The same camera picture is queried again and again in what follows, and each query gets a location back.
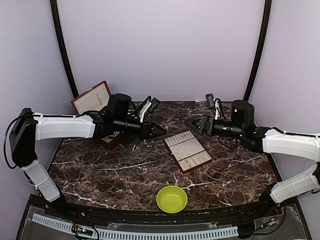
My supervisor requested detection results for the brown ring earring tray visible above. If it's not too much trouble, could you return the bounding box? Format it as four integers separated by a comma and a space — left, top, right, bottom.
163, 131, 213, 174

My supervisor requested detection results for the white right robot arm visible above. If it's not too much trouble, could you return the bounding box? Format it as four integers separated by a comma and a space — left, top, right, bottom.
185, 98, 320, 217

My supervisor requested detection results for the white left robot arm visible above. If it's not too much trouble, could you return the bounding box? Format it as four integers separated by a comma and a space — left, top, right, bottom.
3, 93, 167, 218

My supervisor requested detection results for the brown wooden jewelry box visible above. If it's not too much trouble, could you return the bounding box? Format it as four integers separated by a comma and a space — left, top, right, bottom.
70, 80, 126, 152

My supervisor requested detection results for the green bowl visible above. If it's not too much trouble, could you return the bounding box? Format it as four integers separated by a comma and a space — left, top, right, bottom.
156, 185, 188, 214

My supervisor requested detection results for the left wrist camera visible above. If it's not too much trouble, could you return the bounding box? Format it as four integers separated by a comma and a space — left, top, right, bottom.
136, 96, 160, 123

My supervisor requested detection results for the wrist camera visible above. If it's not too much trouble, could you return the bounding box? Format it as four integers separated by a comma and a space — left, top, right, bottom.
205, 93, 226, 120
136, 96, 160, 123

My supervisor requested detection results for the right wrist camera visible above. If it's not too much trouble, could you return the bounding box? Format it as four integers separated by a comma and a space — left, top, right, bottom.
205, 93, 226, 120

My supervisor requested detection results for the white slotted cable duct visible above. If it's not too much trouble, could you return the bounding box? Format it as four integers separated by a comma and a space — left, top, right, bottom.
31, 213, 240, 240

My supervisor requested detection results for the black right frame post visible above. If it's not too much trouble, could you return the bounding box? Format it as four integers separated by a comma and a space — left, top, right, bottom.
243, 0, 272, 101

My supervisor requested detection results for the black frame post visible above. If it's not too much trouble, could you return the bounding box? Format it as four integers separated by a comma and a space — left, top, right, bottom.
243, 0, 272, 101
49, 0, 79, 98

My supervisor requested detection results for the black left frame post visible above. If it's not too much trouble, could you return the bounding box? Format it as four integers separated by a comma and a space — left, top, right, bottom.
49, 0, 79, 98

